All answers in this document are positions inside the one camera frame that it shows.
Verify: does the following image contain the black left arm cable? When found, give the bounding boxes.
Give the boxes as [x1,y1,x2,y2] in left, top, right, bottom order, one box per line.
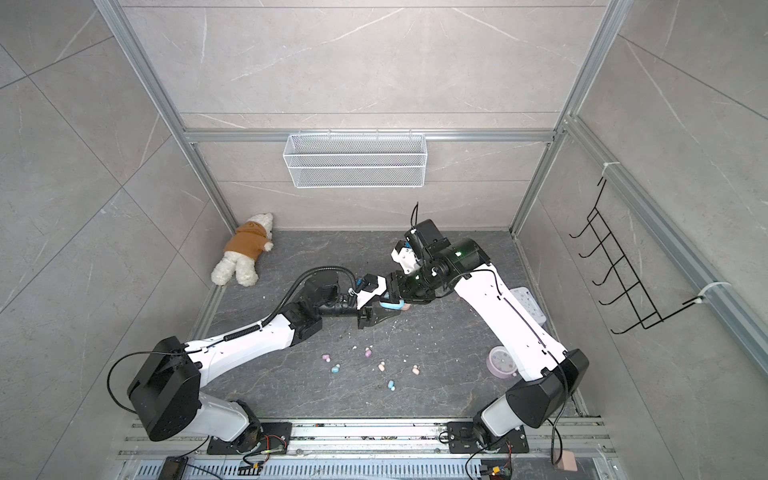
[261,265,358,328]

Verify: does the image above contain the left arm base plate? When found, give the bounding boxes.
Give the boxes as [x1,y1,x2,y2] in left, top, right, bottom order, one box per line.
[206,421,293,455]

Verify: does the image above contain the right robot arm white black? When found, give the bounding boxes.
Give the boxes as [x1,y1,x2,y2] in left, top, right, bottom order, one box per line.
[390,239,589,445]

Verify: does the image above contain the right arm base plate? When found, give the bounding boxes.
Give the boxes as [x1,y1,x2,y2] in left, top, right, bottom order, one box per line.
[438,421,530,454]

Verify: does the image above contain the black wire hook rack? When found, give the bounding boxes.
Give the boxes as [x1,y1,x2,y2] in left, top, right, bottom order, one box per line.
[569,177,705,335]

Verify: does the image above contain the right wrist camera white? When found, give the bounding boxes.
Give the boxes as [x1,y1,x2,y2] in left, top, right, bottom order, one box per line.
[391,240,421,275]

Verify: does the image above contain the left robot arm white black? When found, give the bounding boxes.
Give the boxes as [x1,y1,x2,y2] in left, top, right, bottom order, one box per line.
[127,266,405,452]

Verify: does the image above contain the white wire mesh basket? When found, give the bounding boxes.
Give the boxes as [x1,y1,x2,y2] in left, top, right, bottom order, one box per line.
[283,133,428,189]

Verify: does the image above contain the teddy bear with brown hoodie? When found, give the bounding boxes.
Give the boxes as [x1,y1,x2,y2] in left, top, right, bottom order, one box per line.
[210,213,274,287]

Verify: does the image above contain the white power strip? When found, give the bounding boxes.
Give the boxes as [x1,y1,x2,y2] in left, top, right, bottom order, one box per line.
[511,287,547,326]

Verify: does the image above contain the pink box on rail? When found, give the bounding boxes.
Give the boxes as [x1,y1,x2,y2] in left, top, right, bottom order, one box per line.
[555,450,578,472]

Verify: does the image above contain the blue earbud charging case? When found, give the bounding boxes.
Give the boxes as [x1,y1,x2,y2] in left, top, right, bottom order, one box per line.
[379,300,405,311]

